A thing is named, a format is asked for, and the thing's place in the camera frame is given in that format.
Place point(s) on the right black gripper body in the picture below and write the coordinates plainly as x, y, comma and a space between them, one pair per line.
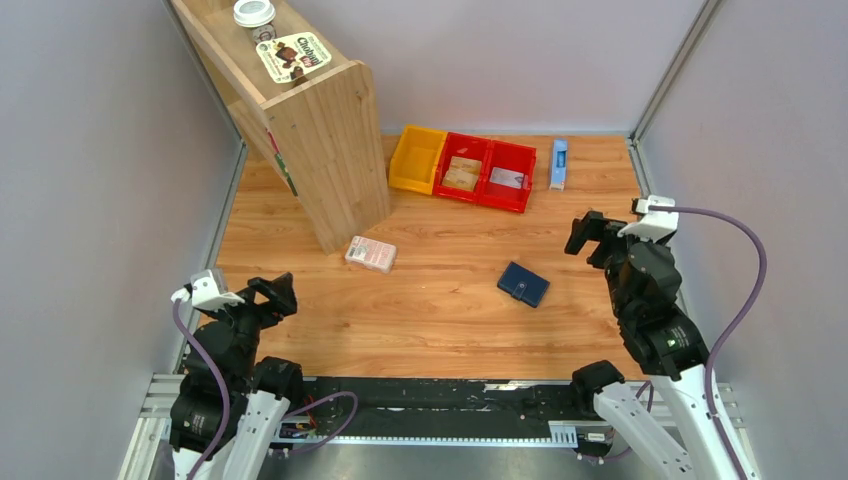
605, 231

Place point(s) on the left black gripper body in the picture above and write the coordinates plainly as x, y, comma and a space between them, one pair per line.
249, 317

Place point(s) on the navy blue card holder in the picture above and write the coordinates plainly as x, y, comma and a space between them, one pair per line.
523, 285

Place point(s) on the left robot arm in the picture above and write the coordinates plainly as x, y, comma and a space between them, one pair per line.
230, 402

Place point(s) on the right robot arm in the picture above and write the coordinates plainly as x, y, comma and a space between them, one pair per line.
643, 284

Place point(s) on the silver card in bin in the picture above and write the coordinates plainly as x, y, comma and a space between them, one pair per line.
507, 178

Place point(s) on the tan cards in bin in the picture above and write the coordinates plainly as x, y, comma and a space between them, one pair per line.
462, 173

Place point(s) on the blue white toothpaste box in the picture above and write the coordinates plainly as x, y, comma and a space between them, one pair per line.
558, 164

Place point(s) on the red plastic bin right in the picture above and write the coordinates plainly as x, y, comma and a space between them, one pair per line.
514, 157

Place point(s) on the red plastic bin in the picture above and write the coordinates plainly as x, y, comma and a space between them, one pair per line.
462, 145
514, 157

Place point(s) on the red patterned tissue pack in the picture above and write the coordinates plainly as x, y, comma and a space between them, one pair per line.
371, 254

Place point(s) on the red plastic bin left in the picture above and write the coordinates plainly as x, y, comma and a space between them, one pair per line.
462, 145

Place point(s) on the yellow plastic bin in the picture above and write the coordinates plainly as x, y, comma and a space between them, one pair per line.
414, 162

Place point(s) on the wooden shelf unit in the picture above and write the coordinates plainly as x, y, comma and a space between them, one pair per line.
320, 133

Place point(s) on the Chobani yogurt lid pack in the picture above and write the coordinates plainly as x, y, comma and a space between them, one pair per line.
291, 57

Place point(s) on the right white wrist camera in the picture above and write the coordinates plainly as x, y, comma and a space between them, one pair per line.
656, 222

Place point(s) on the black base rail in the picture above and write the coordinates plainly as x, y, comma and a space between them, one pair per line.
442, 412

